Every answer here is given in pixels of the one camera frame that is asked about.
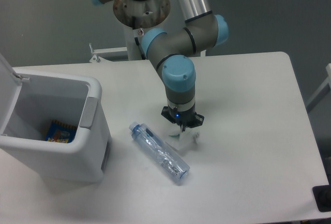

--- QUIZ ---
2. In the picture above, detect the black cable on pedestal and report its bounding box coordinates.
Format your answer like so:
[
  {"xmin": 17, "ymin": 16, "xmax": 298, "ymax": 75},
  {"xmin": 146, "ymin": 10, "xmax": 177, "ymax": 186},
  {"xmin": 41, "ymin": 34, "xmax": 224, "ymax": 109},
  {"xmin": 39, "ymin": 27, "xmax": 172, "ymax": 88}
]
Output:
[{"xmin": 131, "ymin": 16, "xmax": 146, "ymax": 60}]

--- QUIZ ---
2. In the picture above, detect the black object at table corner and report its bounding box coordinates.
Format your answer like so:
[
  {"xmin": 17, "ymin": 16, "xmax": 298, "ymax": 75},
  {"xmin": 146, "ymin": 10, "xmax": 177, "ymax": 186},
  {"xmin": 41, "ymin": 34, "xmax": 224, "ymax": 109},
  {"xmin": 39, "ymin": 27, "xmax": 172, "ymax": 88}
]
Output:
[{"xmin": 312, "ymin": 185, "xmax": 330, "ymax": 213}]

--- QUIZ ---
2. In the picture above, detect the clear plastic bottle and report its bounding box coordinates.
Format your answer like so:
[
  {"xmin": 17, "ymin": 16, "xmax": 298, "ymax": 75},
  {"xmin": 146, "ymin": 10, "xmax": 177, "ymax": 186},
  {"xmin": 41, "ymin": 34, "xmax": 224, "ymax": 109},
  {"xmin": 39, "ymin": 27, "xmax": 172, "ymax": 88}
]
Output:
[{"xmin": 129, "ymin": 122, "xmax": 190, "ymax": 184}]

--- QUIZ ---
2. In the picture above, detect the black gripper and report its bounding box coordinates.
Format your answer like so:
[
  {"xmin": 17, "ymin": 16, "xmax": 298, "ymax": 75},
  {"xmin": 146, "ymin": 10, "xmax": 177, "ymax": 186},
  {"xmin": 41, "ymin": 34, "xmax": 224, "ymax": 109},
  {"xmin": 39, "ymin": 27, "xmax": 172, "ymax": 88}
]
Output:
[{"xmin": 161, "ymin": 105, "xmax": 204, "ymax": 132}]

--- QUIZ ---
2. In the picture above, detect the white plastic trash can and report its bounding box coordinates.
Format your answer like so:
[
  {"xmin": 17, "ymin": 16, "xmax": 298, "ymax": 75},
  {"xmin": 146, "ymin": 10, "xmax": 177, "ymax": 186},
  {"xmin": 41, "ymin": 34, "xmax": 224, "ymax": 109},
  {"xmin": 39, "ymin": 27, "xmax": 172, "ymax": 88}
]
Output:
[{"xmin": 1, "ymin": 67, "xmax": 111, "ymax": 182}]

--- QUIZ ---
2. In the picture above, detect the blue snack wrapper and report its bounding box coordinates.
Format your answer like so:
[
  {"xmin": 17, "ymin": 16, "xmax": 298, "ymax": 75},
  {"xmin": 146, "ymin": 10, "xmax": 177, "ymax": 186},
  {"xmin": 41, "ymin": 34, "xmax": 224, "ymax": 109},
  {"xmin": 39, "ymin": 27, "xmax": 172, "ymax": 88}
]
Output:
[{"xmin": 45, "ymin": 120, "xmax": 77, "ymax": 143}]

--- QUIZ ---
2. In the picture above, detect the white paper carton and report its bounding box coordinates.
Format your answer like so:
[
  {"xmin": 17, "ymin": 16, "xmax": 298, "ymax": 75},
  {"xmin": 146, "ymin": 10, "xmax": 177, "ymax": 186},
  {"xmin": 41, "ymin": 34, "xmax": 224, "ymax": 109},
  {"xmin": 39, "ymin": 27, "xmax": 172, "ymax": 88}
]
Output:
[{"xmin": 165, "ymin": 124, "xmax": 200, "ymax": 152}]

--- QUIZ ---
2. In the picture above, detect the white frame at right edge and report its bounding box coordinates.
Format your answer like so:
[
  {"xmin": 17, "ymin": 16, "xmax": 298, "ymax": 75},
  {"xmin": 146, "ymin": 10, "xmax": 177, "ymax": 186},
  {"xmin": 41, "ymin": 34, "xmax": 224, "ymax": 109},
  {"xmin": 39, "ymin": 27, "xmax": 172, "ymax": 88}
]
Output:
[{"xmin": 306, "ymin": 63, "xmax": 330, "ymax": 113}]

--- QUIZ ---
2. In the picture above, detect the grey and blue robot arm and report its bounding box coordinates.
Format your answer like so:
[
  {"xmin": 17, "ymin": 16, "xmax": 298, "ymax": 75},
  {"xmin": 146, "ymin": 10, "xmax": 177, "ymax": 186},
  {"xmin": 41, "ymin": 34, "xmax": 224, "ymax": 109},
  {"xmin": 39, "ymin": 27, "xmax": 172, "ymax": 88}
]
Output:
[{"xmin": 91, "ymin": 0, "xmax": 229, "ymax": 131}]

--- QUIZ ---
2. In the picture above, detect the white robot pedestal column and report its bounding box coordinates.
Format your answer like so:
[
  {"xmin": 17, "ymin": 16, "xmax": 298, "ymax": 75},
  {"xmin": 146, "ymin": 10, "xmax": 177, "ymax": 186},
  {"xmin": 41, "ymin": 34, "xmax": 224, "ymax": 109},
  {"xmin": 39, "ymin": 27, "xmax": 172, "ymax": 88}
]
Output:
[{"xmin": 113, "ymin": 0, "xmax": 171, "ymax": 60}]

